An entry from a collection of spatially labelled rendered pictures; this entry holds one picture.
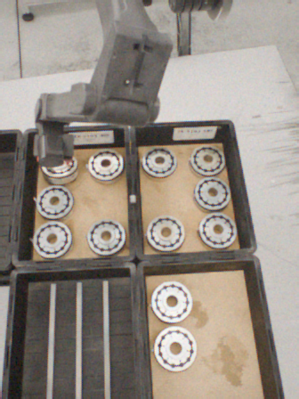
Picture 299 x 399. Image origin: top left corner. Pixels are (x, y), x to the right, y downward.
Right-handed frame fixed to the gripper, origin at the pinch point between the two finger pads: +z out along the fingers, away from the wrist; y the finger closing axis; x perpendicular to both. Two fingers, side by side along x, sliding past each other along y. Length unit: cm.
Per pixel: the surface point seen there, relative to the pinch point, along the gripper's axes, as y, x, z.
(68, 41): -15, 142, 93
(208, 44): 78, 135, 87
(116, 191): 16.1, -7.8, 4.4
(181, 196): 35.0, -10.0, 3.3
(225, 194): 46.8, -11.1, -0.3
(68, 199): 2.7, -10.7, 2.2
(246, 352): 47, -53, 2
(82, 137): 6.5, 7.2, -1.2
